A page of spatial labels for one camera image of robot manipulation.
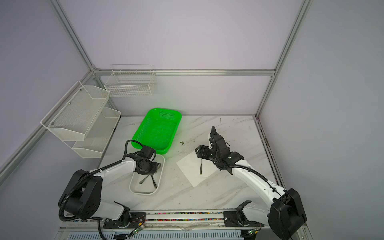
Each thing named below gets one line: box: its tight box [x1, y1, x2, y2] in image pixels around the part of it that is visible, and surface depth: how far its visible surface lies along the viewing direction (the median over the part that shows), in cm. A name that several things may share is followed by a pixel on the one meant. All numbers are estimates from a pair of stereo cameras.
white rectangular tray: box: [129, 154, 165, 195], surface depth 86 cm
